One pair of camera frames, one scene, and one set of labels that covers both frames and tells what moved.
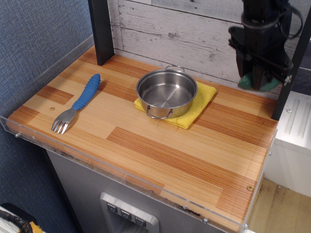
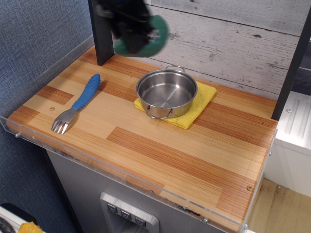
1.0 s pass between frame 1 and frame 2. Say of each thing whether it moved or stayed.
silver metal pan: stayed
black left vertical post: stayed
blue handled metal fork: stayed
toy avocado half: moved
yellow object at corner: stayed
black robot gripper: moved
